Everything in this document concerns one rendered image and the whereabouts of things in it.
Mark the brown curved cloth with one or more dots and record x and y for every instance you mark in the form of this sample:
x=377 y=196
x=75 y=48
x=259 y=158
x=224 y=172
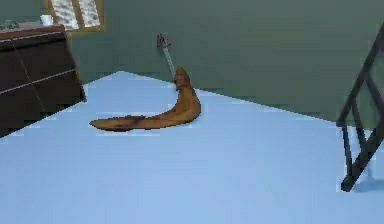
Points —
x=173 y=115

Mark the grey floor lamp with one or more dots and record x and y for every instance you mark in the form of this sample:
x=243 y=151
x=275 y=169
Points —
x=165 y=50

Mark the yellow framed window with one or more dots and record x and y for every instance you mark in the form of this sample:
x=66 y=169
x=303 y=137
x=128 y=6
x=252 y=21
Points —
x=76 y=13

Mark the dark brown chest of drawers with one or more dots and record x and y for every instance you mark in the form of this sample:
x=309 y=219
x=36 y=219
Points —
x=31 y=76

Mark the white cup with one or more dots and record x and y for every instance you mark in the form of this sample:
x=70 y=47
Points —
x=46 y=19

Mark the grey-green small object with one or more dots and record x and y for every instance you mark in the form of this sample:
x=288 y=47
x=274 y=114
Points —
x=8 y=24

